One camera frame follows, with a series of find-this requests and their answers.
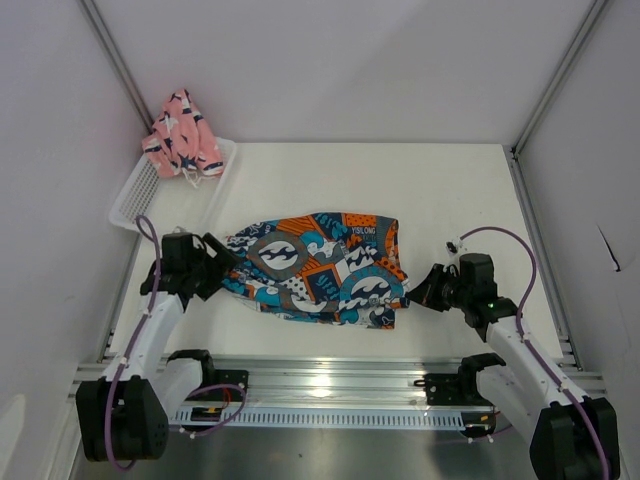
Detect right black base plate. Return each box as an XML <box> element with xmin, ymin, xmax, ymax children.
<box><xmin>413</xmin><ymin>353</ymin><xmax>506</xmax><ymax>407</ymax></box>

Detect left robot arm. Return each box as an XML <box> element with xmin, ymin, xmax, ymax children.
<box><xmin>75</xmin><ymin>232</ymin><xmax>247</xmax><ymax>471</ymax></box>

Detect blue orange patterned shorts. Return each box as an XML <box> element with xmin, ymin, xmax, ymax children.
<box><xmin>223</xmin><ymin>212</ymin><xmax>409</xmax><ymax>330</ymax></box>

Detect aluminium mounting rail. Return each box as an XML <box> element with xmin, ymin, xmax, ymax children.
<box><xmin>63</xmin><ymin>355</ymin><xmax>607</xmax><ymax>410</ymax></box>

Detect white plastic basket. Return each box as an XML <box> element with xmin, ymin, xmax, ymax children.
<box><xmin>108</xmin><ymin>138</ymin><xmax>238</xmax><ymax>231</ymax></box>

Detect pink star patterned shorts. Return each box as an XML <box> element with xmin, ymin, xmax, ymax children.
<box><xmin>141</xmin><ymin>89</ymin><xmax>226</xmax><ymax>188</ymax></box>

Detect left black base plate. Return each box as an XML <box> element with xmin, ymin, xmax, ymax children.
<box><xmin>166</xmin><ymin>349</ymin><xmax>249</xmax><ymax>402</ymax></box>

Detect right aluminium frame post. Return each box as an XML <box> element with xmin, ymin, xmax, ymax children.
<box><xmin>509</xmin><ymin>0</ymin><xmax>614</xmax><ymax>161</ymax></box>

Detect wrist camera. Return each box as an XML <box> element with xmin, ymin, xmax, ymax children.
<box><xmin>166</xmin><ymin>227</ymin><xmax>193</xmax><ymax>238</ymax></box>
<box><xmin>445</xmin><ymin>238</ymin><xmax>467</xmax><ymax>257</ymax></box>

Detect left aluminium frame post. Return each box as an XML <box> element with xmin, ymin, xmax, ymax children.
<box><xmin>77</xmin><ymin>0</ymin><xmax>153</xmax><ymax>133</ymax></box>

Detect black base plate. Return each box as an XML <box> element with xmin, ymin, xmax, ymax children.
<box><xmin>166</xmin><ymin>349</ymin><xmax>249</xmax><ymax>402</ymax></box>
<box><xmin>413</xmin><ymin>353</ymin><xmax>506</xmax><ymax>407</ymax></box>

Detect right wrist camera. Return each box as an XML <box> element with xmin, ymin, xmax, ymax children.
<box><xmin>445</xmin><ymin>238</ymin><xmax>467</xmax><ymax>257</ymax></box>

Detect white slotted cable duct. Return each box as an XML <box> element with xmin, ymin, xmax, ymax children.
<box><xmin>169</xmin><ymin>405</ymin><xmax>464</xmax><ymax>430</ymax></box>

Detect aluminium frame post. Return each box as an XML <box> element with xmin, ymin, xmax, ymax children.
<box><xmin>509</xmin><ymin>0</ymin><xmax>614</xmax><ymax>161</ymax></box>
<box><xmin>77</xmin><ymin>0</ymin><xmax>153</xmax><ymax>133</ymax></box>

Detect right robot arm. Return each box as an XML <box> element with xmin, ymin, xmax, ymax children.
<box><xmin>408</xmin><ymin>253</ymin><xmax>621</xmax><ymax>479</ymax></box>

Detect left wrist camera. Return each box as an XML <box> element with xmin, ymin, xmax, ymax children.
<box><xmin>166</xmin><ymin>227</ymin><xmax>193</xmax><ymax>238</ymax></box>

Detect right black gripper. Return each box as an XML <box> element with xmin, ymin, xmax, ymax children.
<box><xmin>406</xmin><ymin>264</ymin><xmax>471</xmax><ymax>313</ymax></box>

